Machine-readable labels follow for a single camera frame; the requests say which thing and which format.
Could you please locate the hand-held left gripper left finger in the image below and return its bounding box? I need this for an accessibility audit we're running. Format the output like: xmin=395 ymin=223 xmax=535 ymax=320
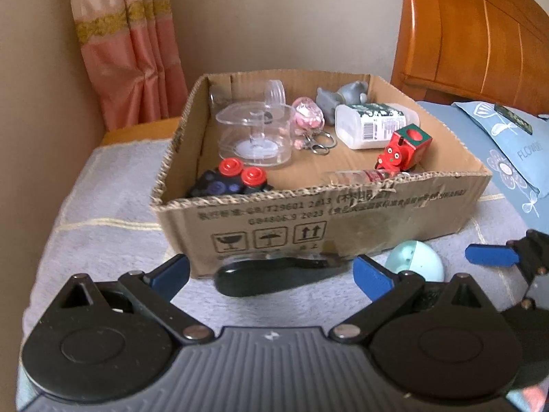
xmin=58 ymin=253 xmax=215 ymax=345

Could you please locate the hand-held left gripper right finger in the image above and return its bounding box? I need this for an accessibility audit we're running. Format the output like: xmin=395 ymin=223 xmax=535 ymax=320
xmin=329 ymin=254 xmax=496 ymax=345

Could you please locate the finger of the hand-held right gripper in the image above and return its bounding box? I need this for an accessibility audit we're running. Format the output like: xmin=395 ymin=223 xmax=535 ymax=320
xmin=465 ymin=228 xmax=549 ymax=312

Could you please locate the mint green ball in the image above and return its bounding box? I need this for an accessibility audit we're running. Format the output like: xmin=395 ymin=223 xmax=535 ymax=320
xmin=384 ymin=240 xmax=445 ymax=284

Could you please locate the cardboard box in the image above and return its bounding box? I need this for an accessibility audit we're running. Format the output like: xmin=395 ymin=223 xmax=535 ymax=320
xmin=150 ymin=71 xmax=493 ymax=279

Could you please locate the black glossy dish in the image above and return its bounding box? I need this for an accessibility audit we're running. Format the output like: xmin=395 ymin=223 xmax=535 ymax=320
xmin=214 ymin=255 xmax=355 ymax=298

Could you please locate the black toy train car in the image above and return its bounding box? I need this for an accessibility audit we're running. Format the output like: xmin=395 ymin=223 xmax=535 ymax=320
xmin=185 ymin=157 xmax=276 ymax=198

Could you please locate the capsule bottle with silver cap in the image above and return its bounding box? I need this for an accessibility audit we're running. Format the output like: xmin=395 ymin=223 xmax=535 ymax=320
xmin=322 ymin=169 xmax=402 ymax=185

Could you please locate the red toy train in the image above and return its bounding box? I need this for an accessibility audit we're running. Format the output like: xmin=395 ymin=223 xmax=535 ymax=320
xmin=373 ymin=123 xmax=433 ymax=177

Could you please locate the white bottle with green label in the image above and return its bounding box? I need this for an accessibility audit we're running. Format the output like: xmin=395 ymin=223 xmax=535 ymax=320
xmin=334 ymin=102 xmax=421 ymax=150

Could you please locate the clear plastic container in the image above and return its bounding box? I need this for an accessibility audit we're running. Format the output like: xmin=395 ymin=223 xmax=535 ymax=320
xmin=215 ymin=102 xmax=297 ymax=168

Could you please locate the pink glitter keychain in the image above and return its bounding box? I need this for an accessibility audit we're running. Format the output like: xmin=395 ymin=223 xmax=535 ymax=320
xmin=292 ymin=96 xmax=336 ymax=156

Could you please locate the grey checked blanket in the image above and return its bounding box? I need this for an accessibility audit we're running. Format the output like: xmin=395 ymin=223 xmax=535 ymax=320
xmin=17 ymin=137 xmax=549 ymax=412

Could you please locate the blue flower print pillow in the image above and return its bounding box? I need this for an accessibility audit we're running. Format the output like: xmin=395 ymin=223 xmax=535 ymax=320
xmin=450 ymin=100 xmax=549 ymax=220

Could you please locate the grey elephant toy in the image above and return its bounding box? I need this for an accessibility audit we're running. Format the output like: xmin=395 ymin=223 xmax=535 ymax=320
xmin=316 ymin=79 xmax=371 ymax=126

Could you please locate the small clear jar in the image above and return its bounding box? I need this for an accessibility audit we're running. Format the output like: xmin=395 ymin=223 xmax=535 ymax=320
xmin=209 ymin=79 xmax=288 ymax=111

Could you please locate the pink curtain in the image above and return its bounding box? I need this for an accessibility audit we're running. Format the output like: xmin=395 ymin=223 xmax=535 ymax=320
xmin=69 ymin=0 xmax=190 ymax=132

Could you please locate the wooden headboard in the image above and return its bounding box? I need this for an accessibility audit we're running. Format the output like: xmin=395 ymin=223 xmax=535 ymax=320
xmin=389 ymin=0 xmax=549 ymax=117

